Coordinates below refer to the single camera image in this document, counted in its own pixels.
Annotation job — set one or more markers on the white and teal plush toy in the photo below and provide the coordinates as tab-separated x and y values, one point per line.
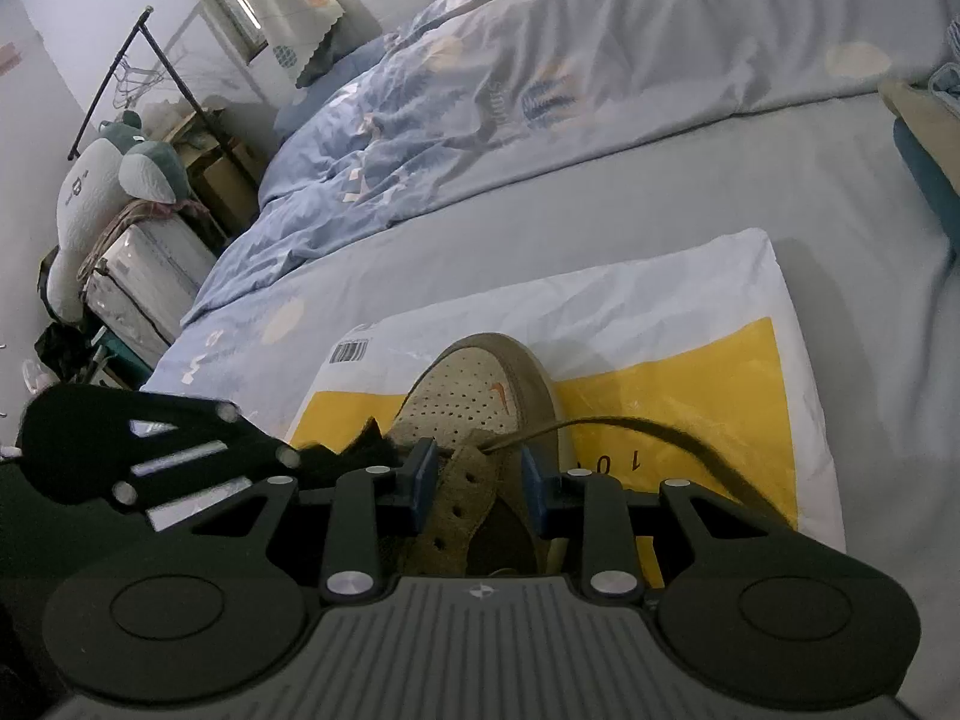
90	187

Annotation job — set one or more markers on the blue leaf-print duvet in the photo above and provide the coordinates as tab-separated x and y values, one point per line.
525	90

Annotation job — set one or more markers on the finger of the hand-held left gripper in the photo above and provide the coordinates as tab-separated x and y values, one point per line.
330	465

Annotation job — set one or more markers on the black clothes rack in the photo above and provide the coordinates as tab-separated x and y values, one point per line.
161	52

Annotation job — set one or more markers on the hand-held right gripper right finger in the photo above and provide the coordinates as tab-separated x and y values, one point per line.
534	491

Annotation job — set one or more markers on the grey printed bed sheet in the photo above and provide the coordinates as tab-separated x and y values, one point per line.
847	202

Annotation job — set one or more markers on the plain blue pillow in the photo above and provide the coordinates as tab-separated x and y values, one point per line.
330	90

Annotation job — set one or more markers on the white pineapple-print curtain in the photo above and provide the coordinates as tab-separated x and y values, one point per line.
292	7

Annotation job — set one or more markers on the beige folded garment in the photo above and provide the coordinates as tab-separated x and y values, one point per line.
922	116

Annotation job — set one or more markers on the dark blue folded garment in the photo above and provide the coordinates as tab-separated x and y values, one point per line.
930	172

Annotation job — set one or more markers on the pink striped cloth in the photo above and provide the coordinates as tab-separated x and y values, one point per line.
172	208

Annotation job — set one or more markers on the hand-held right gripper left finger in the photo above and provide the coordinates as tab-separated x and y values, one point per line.
424	480

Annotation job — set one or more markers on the cardboard box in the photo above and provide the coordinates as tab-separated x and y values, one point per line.
221	180

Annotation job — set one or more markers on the brown suede shoe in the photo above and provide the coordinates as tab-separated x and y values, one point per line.
465	390

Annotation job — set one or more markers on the white and yellow plastic bag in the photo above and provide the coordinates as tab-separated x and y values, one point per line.
675	330

